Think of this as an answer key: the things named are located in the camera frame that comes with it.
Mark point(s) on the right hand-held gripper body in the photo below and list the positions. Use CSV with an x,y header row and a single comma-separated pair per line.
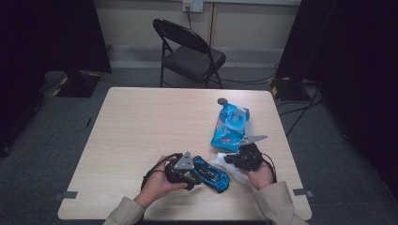
x,y
250,156

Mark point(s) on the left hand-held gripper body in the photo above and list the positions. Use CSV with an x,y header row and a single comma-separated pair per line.
x,y
184,165

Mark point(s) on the white wet wipe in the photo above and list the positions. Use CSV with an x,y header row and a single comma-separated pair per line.
x,y
239,113
233,172

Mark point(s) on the blue and black toy car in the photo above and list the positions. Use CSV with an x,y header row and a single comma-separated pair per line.
x,y
212,176

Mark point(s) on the blue wet wipes pack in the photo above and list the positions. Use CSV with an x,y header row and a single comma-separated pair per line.
x,y
226,131

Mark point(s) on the person's right hand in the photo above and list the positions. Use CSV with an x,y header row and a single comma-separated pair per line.
x,y
261,178

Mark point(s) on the person's left hand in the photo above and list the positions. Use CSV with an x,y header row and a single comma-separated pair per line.
x,y
156,184

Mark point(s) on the dark round table grommet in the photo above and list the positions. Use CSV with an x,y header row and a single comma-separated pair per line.
x,y
221,100

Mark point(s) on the grey tape strip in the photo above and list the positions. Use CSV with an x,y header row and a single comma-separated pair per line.
x,y
65,195
302,192

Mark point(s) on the black stand base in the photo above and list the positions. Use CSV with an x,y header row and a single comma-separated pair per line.
x,y
78,86
289,90

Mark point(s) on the black folding chair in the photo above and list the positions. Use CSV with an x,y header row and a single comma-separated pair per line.
x,y
194,59

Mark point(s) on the black marker pen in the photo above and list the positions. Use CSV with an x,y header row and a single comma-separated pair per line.
x,y
89,122

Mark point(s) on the black curtain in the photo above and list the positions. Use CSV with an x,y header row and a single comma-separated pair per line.
x,y
359,62
37,47

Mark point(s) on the white wall socket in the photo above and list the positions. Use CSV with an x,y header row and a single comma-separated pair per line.
x,y
193,5

